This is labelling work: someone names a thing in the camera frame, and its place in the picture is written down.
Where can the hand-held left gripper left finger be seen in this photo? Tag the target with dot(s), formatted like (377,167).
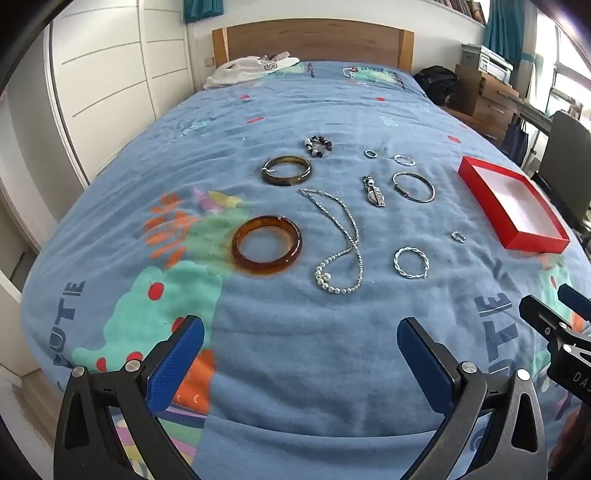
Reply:
(178,364)

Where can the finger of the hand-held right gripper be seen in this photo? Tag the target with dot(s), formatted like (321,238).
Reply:
(545,318)
(575,301)

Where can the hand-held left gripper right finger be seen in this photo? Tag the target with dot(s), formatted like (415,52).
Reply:
(422,364)

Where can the twisted silver bangle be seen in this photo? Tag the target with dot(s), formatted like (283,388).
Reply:
(398,265)

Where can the red jewelry box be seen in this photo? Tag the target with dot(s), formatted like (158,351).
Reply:
(515,203)

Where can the amber orange bangle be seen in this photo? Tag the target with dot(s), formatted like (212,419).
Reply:
(240,244)

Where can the dark brown bangle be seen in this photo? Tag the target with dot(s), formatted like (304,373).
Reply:
(302,171)

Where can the grey chair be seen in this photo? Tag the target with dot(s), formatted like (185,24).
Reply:
(568,147)

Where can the plain silver bangle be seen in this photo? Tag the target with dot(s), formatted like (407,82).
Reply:
(431,191)

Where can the dark blue bag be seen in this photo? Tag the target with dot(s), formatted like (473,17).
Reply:
(515,138)

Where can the grey desk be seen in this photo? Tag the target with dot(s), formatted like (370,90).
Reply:
(531,113)

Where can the wooden drawer cabinet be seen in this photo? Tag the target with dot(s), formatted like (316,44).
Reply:
(489,99)

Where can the white printer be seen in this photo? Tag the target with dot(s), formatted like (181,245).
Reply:
(489,60)

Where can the black backpack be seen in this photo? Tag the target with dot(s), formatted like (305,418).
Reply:
(436,83)

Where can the teal curtain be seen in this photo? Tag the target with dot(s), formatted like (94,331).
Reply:
(505,30)
(203,9)

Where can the white wardrobe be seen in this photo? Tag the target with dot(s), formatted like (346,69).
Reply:
(115,78)

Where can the white garment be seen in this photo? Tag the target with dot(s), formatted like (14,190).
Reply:
(235,73)

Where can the wooden headboard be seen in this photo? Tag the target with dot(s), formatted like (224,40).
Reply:
(314,41)

